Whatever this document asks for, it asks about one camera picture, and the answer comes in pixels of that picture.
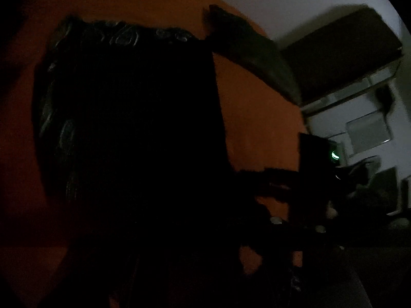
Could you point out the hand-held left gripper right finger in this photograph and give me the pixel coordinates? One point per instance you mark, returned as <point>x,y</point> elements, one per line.
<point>308,240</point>

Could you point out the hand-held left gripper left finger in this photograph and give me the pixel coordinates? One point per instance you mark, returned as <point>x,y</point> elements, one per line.
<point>106,279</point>

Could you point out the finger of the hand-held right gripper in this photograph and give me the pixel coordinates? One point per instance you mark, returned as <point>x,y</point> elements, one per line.
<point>276,195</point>
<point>282,175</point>

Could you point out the dark green sweater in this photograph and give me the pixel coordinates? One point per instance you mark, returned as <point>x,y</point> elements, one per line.
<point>257,57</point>

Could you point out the black printed garment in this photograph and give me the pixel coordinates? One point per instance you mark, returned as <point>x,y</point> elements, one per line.
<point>128,118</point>

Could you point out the orange blanket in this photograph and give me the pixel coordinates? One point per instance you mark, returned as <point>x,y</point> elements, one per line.
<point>257,118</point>

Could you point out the dark cloth heap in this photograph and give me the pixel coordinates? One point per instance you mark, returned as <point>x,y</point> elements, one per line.
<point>375,192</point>

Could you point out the brown wooden wardrobe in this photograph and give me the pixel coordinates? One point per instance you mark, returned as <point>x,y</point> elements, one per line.
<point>346,54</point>

